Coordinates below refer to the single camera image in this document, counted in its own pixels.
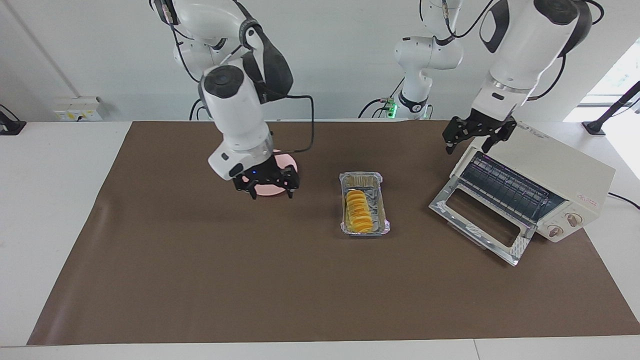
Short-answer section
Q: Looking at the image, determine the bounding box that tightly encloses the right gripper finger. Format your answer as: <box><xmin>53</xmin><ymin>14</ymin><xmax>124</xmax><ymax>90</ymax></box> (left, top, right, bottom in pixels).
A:
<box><xmin>277</xmin><ymin>167</ymin><xmax>301</xmax><ymax>199</ymax></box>
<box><xmin>233</xmin><ymin>175</ymin><xmax>259</xmax><ymax>201</ymax></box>

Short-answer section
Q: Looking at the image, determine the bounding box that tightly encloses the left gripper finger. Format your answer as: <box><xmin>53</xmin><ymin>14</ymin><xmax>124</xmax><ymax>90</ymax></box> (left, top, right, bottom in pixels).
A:
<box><xmin>481</xmin><ymin>122</ymin><xmax>516</xmax><ymax>153</ymax></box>
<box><xmin>442</xmin><ymin>116</ymin><xmax>471</xmax><ymax>155</ymax></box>

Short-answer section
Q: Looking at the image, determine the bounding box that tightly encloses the golden ridged bread loaf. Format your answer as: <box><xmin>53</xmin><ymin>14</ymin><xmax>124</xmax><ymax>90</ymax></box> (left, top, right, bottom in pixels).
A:
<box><xmin>346</xmin><ymin>189</ymin><xmax>374</xmax><ymax>234</ymax></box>

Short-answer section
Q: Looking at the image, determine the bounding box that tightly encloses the aluminium foil tray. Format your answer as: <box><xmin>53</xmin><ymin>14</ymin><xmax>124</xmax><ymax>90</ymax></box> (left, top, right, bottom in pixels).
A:
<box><xmin>339</xmin><ymin>171</ymin><xmax>391</xmax><ymax>237</ymax></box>

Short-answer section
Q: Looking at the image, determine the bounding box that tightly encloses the cream toaster oven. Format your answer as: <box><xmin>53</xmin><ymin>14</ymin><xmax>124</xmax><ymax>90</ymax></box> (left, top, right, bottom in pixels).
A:
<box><xmin>429</xmin><ymin>122</ymin><xmax>617</xmax><ymax>267</ymax></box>

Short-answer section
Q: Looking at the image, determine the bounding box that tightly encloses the glass oven door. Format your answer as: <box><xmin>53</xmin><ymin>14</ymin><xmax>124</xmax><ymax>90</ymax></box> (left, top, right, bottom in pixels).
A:
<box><xmin>429</xmin><ymin>177</ymin><xmax>537</xmax><ymax>267</ymax></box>

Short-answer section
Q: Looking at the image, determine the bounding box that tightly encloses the pink round plate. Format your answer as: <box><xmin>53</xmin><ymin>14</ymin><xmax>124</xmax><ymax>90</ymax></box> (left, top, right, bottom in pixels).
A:
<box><xmin>242</xmin><ymin>149</ymin><xmax>300</xmax><ymax>197</ymax></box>

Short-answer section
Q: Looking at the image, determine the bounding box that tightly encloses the brown table mat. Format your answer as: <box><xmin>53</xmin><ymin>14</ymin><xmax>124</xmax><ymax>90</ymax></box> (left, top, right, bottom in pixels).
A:
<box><xmin>27</xmin><ymin>120</ymin><xmax>640</xmax><ymax>346</ymax></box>

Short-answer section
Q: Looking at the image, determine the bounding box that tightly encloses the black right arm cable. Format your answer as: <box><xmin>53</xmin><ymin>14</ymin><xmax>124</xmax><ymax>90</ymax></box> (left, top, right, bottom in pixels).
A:
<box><xmin>152</xmin><ymin>0</ymin><xmax>316</xmax><ymax>154</ymax></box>

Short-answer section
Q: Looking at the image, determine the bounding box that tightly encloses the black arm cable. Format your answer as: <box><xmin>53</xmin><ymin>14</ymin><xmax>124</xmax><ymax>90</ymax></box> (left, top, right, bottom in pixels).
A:
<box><xmin>152</xmin><ymin>0</ymin><xmax>316</xmax><ymax>154</ymax></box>
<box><xmin>442</xmin><ymin>0</ymin><xmax>568</xmax><ymax>101</ymax></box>

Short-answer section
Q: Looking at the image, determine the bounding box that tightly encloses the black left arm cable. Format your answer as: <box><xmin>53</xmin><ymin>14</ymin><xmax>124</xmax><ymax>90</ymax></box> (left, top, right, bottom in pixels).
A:
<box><xmin>442</xmin><ymin>0</ymin><xmax>568</xmax><ymax>101</ymax></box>

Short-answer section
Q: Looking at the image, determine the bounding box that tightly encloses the black camera stand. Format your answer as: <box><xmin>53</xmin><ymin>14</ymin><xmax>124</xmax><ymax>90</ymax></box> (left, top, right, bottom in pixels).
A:
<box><xmin>582</xmin><ymin>81</ymin><xmax>640</xmax><ymax>136</ymax></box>
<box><xmin>0</xmin><ymin>104</ymin><xmax>27</xmax><ymax>136</ymax></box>

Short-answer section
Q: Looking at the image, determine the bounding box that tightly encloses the black oven power cable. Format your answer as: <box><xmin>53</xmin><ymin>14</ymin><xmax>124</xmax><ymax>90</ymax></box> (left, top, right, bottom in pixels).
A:
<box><xmin>607</xmin><ymin>192</ymin><xmax>640</xmax><ymax>210</ymax></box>

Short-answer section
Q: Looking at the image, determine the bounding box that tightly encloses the white wall socket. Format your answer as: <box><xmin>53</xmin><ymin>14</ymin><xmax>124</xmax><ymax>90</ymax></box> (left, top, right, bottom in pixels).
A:
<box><xmin>52</xmin><ymin>96</ymin><xmax>103</xmax><ymax>122</ymax></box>

